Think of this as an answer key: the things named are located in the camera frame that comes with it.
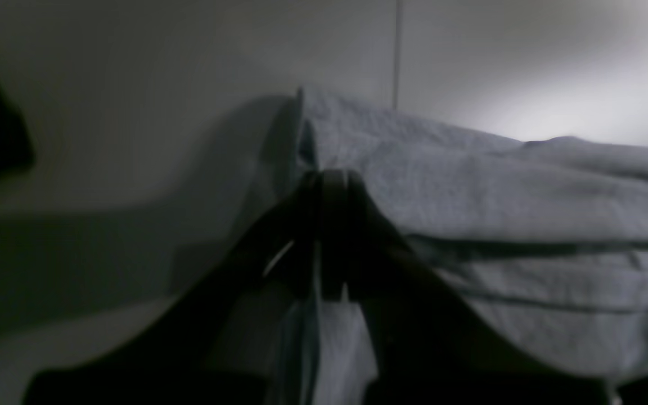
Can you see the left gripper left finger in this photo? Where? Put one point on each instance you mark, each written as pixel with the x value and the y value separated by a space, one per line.
pixel 160 365

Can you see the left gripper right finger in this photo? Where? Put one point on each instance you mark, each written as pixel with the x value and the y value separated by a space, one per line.
pixel 421 343

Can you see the grey T-shirt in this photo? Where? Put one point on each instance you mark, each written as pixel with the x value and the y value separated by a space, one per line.
pixel 546 241

